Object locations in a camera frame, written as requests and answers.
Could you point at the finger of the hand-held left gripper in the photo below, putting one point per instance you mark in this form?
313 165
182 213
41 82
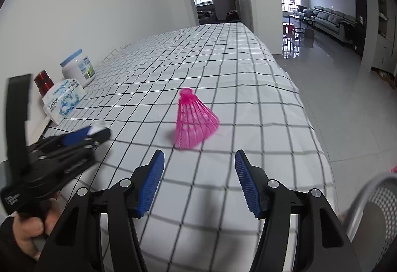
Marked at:
74 137
90 146

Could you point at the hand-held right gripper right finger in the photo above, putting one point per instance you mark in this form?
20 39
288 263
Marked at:
246 185

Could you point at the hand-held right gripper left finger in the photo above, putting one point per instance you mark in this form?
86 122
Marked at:
152 185

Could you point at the pink plastic shuttlecock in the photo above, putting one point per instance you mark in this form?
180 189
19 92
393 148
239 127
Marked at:
194 123

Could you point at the grey mesh chair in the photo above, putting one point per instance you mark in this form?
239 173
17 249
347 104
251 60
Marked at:
381 197

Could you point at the person's left forearm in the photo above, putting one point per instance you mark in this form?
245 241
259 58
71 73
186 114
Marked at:
9 247

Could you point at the person's left hand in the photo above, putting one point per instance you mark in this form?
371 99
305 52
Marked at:
31 230

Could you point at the white blue tissue pack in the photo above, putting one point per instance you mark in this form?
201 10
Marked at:
62 101

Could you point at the red metal thermos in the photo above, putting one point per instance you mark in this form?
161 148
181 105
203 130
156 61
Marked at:
43 81

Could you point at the white jar with blue lid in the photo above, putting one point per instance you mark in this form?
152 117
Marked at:
76 70

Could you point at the white black-checked tablecloth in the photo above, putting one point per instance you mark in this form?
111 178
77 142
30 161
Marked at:
217 73

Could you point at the red stool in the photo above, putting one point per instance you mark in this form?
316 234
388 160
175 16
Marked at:
289 28

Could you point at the brown cardboard box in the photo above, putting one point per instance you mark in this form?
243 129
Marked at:
310 33

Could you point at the dark coffee table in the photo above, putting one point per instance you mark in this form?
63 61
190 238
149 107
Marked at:
301 19

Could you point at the grey sofa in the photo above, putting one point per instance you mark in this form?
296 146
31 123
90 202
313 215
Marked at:
328 20

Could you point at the dark tall cabinet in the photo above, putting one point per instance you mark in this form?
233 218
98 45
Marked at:
360 23

